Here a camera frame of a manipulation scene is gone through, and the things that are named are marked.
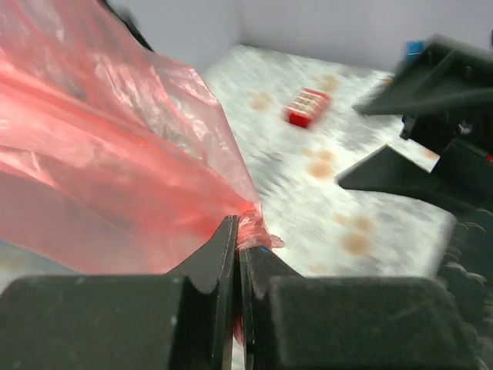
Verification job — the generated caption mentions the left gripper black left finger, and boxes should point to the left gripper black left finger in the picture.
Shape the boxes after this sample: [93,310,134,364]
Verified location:
[1,216,238,369]

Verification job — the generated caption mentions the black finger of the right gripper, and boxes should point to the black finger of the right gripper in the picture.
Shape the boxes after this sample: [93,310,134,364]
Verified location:
[337,144,492,212]
[354,35,492,116]

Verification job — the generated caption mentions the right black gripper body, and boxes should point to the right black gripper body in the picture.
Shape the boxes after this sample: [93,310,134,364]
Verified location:
[399,103,492,163]

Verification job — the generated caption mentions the red toy calculator block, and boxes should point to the red toy calculator block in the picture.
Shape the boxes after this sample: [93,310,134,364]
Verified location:
[283,88,332,129]

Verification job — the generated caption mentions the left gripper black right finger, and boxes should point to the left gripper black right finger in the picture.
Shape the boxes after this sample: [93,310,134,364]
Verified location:
[239,247,480,369]

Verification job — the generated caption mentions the red plastic trash bag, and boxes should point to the red plastic trash bag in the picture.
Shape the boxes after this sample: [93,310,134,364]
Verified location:
[0,0,284,277]

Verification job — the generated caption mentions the floral patterned table mat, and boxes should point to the floral patterned table mat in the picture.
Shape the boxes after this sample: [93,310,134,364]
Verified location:
[1,46,452,282]

